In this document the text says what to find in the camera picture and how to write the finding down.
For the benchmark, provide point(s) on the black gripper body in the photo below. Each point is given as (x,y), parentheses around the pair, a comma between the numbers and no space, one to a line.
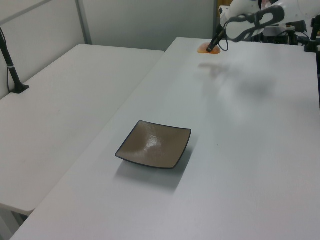
(219,32)

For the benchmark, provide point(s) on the square brown ceramic plate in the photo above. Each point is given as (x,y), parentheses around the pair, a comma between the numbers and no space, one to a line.
(155,147)

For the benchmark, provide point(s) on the black pole with base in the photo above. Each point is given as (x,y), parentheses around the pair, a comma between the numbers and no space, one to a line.
(11,72)

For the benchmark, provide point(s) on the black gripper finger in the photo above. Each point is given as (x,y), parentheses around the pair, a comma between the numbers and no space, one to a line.
(211,46)

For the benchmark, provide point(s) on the black camera stand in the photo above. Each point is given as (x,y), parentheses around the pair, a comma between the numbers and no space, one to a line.
(312,37)

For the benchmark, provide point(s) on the orange sugared bread roll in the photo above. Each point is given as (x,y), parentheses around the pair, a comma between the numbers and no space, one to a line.
(203,48)

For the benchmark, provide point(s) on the grey partition frame post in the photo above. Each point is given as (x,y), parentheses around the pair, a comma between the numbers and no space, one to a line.
(83,22)

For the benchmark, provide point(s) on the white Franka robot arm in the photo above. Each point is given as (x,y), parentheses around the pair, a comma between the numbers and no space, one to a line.
(265,15)

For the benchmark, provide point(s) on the dark robot base equipment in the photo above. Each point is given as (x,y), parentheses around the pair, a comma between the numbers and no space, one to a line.
(280,35)

